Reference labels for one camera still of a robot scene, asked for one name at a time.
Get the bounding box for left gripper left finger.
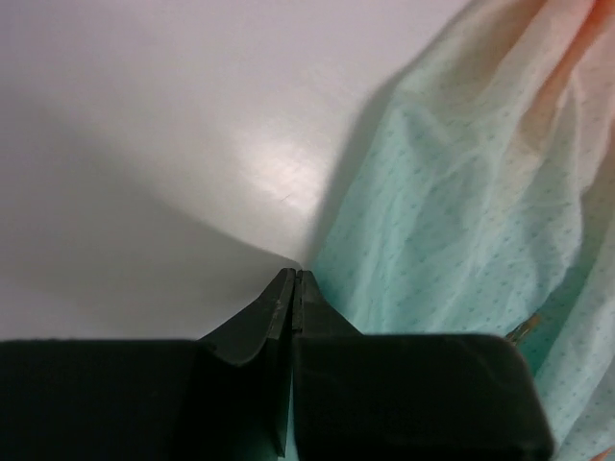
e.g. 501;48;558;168
1;269;295;460

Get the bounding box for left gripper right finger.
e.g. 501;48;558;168
292;271;555;460

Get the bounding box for orange and teal jacket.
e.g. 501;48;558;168
313;1;614;460

